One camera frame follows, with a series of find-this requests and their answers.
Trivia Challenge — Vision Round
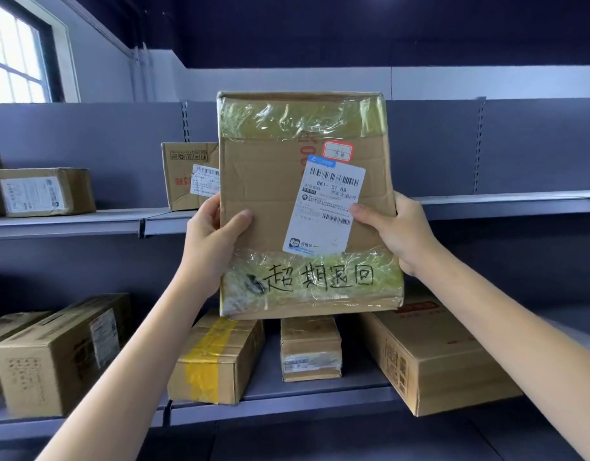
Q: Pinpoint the small cardboard box white label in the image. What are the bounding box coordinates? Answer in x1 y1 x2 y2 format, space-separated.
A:
0 167 97 218

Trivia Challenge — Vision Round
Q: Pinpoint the cardboard box yellow tape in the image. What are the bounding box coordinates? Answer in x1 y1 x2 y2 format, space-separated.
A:
167 309 266 406

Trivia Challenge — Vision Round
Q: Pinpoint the person's right hand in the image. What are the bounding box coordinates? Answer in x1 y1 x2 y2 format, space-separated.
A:
349 190 444 277

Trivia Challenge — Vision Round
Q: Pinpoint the person's left hand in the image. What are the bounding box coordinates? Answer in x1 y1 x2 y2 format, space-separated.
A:
180 193 253 300

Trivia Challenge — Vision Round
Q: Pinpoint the taped cardboard parcel with handwriting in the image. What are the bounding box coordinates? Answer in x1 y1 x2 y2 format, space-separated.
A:
216 91 405 320

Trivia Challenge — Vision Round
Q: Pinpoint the window with bars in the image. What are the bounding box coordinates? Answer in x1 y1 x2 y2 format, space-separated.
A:
0 0 81 104

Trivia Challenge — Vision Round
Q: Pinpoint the grey metal shelving unit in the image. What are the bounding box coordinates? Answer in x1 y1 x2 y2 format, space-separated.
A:
0 97 590 461

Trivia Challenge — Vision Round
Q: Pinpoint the upright cardboard box with label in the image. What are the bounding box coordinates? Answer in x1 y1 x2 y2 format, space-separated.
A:
161 142 222 212

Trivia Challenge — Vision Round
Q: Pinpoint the small narrow cardboard box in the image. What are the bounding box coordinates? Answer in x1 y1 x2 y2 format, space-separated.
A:
280 316 343 383

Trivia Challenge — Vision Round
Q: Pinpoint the large cardboard box red label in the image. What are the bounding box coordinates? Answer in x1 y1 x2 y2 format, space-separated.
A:
357 282 523 417

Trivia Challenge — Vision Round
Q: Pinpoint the person's right forearm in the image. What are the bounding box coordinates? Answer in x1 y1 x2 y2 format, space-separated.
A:
401 245 590 461

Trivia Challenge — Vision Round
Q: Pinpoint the long cardboard box side label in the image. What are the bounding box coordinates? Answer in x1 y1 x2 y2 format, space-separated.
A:
0 293 133 418

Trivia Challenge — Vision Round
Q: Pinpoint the person's left forearm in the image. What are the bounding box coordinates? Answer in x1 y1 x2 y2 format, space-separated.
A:
36 264 221 461

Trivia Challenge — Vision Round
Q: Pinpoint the plain flat cardboard box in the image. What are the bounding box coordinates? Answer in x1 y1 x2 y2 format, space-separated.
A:
0 310 53 400

